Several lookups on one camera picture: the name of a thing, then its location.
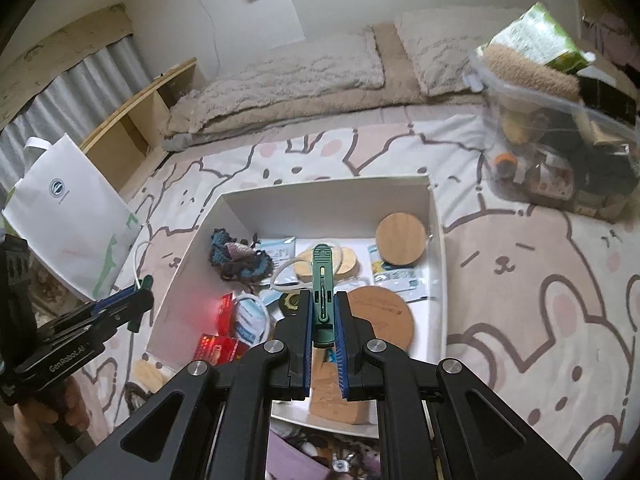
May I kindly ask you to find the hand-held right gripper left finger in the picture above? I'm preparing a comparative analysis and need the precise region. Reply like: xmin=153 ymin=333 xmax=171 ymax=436
xmin=62 ymin=292 xmax=314 ymax=480

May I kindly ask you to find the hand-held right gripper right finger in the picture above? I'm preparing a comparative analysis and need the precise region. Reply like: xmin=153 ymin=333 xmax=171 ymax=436
xmin=335 ymin=291 xmax=586 ymax=480

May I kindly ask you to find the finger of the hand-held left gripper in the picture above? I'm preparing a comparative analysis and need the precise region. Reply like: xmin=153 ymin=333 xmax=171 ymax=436
xmin=55 ymin=290 xmax=155 ymax=348
xmin=50 ymin=285 xmax=149 ymax=333

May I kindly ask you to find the white cardboard box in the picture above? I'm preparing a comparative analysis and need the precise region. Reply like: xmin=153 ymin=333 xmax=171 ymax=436
xmin=146 ymin=174 xmax=447 ymax=429

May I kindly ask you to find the person's left hand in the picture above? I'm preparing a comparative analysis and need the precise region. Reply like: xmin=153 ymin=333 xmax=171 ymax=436
xmin=11 ymin=377 xmax=92 ymax=453

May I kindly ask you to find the rolled face mask packet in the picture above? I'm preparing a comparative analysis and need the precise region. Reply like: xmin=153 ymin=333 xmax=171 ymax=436
xmin=235 ymin=294 xmax=273 ymax=346

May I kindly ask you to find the round cork coaster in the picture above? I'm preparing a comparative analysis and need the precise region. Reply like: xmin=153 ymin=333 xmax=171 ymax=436
xmin=345 ymin=287 xmax=415 ymax=356

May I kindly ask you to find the small round wooden disc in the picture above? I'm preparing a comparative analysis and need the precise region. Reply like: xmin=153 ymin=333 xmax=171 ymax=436
xmin=135 ymin=360 xmax=166 ymax=391

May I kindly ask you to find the red packet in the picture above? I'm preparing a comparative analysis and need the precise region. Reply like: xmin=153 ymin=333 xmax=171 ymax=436
xmin=216 ymin=294 xmax=236 ymax=333
xmin=200 ymin=332 xmax=251 ymax=363

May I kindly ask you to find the thin wooden round coaster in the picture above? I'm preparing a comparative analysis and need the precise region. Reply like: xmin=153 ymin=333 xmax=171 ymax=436
xmin=294 ymin=245 xmax=361 ymax=278

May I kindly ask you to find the blue face mask packet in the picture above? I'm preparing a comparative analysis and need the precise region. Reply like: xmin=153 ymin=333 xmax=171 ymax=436
xmin=368 ymin=244 xmax=422 ymax=303
xmin=260 ymin=239 xmax=296 ymax=267

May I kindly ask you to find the white tote bag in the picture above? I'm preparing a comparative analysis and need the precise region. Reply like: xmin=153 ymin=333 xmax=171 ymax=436
xmin=1 ymin=132 xmax=143 ymax=301

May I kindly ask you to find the dark crochet scrunchie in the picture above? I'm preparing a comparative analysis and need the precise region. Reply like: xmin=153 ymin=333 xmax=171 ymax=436
xmin=208 ymin=228 xmax=273 ymax=286

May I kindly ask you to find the round bamboo lid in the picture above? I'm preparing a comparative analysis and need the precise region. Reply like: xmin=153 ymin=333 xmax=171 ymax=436
xmin=376 ymin=213 xmax=427 ymax=266

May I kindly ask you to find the wooden bedside shelf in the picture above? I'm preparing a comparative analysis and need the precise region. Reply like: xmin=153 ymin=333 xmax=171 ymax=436
xmin=80 ymin=57 xmax=198 ymax=201

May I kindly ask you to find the grey curtain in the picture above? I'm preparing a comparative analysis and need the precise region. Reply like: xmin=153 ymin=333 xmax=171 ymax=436
xmin=0 ymin=35 xmax=153 ymax=191

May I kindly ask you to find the beige curtain valance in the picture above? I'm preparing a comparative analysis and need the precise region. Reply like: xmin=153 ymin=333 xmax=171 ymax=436
xmin=0 ymin=2 xmax=133 ymax=131

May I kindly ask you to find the beige fluffy pillow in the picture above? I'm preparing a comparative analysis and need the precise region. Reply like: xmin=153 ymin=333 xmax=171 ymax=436
xmin=395 ymin=7 xmax=506 ymax=96
xmin=167 ymin=27 xmax=386 ymax=141

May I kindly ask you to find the clear plastic storage bin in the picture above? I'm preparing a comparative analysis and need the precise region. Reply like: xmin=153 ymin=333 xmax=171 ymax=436
xmin=470 ymin=45 xmax=640 ymax=221

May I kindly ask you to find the white headboard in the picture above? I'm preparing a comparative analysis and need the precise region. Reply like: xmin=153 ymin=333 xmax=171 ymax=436
xmin=292 ymin=0 xmax=501 ymax=41

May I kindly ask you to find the beige fluffy slipper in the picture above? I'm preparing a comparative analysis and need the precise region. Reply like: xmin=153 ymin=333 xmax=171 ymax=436
xmin=482 ymin=45 xmax=581 ymax=101

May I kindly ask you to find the black box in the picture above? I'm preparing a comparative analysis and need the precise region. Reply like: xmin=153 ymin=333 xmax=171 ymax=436
xmin=575 ymin=72 xmax=638 ymax=126

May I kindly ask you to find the green snack bag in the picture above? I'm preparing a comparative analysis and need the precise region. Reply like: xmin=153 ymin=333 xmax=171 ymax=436
xmin=487 ymin=2 xmax=596 ymax=73

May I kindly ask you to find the white wall cable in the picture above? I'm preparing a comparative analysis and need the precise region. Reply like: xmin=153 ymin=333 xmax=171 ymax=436
xmin=182 ymin=0 xmax=221 ymax=78

